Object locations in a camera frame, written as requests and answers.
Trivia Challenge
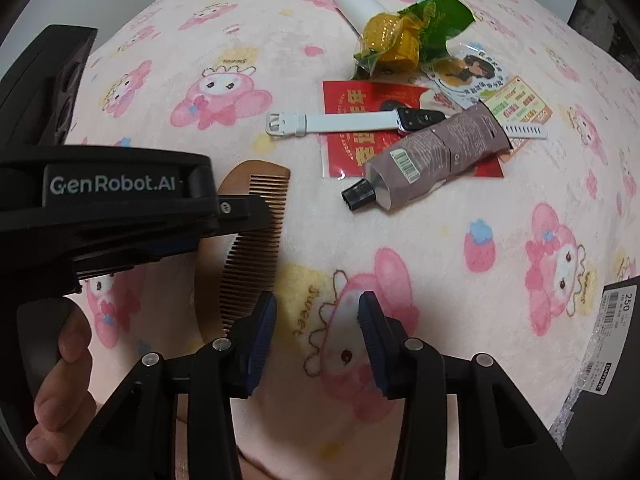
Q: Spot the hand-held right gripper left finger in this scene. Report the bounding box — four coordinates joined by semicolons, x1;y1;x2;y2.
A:
67;290;278;480

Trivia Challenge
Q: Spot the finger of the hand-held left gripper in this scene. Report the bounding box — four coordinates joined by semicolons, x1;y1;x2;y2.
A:
0;25;99;162
75;195;272;283

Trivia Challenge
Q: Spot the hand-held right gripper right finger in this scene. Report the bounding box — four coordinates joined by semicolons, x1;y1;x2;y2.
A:
357;291;576;480

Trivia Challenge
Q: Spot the wooden comb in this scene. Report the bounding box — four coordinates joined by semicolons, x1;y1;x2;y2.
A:
195;159;292;333

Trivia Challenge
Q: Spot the black shoebox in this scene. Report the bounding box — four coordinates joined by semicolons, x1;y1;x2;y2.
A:
560;275;640;480

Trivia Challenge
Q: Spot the person's left hand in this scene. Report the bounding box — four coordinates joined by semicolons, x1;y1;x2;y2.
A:
25;304;110;466

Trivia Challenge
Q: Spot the pink printed blanket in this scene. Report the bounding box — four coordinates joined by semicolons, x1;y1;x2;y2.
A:
0;0;640;480

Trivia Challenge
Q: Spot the red envelope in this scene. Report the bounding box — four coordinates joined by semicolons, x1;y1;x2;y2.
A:
321;79;506;181

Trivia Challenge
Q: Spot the clear bubble wrap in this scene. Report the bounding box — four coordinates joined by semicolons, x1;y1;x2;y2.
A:
549;385;583;443

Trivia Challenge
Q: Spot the mauve tube with black cap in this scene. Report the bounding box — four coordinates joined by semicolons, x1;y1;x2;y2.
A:
341;100;513;215

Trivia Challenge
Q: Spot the yellow snack in green wrapper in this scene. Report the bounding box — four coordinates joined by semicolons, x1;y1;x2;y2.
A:
352;0;477;80

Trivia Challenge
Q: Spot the white bottle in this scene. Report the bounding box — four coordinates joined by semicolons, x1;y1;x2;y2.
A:
331;0;388;33

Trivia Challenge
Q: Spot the orange paper card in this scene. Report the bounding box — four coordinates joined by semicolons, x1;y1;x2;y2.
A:
497;135;531;162

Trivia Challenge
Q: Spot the cream printed paper card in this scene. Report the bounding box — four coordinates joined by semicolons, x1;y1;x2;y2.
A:
482;76;555;126

